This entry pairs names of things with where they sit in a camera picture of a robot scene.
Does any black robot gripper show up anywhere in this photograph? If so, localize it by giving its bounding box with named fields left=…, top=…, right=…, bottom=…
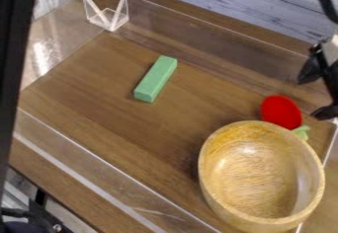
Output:
left=297, top=40, right=338, bottom=120

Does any red felt strawberry toy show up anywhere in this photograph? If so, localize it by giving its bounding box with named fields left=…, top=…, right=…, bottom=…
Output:
left=261, top=95, right=310, bottom=140

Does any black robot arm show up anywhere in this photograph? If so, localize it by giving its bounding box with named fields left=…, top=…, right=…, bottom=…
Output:
left=0, top=0, right=338, bottom=197

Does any wooden bowl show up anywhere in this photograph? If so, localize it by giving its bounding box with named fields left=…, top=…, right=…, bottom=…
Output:
left=198, top=120, right=325, bottom=233

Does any clear acrylic table barrier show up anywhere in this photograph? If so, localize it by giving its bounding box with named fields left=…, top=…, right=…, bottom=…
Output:
left=11, top=0, right=338, bottom=233

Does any green rectangular block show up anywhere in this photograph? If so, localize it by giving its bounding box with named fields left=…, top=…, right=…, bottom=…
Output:
left=134, top=55, right=178, bottom=103

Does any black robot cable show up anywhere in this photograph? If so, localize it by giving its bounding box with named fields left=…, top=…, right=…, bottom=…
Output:
left=307, top=0, right=338, bottom=26

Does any clear acrylic corner bracket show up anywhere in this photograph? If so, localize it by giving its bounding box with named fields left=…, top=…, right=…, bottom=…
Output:
left=83, top=0, right=130, bottom=32

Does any black clamp with cable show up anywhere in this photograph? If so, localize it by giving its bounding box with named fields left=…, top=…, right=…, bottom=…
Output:
left=0, top=199, right=74, bottom=233

